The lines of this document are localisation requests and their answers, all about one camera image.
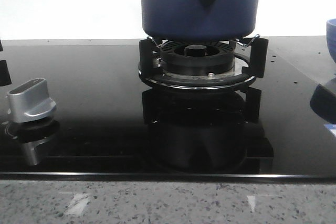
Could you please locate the black pot support grate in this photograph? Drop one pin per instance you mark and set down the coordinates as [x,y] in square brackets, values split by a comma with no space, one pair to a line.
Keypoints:
[249,65]

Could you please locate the dark blue saucepan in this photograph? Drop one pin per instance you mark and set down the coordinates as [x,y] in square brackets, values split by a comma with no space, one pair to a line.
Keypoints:
[199,20]

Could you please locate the black glass cooktop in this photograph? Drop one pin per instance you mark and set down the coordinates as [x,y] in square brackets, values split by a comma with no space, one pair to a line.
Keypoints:
[108,125]

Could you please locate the light blue plastic bowl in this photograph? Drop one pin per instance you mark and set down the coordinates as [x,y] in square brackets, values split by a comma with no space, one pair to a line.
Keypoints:
[331,37]

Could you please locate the black gas burner head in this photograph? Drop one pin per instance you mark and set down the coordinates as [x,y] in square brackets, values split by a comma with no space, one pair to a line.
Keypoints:
[199,59]

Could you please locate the blue white sticker label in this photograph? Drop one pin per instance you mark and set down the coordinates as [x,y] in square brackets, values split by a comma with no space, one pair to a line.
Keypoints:
[331,128]

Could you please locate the silver stove control knob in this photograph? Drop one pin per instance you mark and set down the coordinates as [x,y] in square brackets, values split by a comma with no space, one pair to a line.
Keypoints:
[30,101]

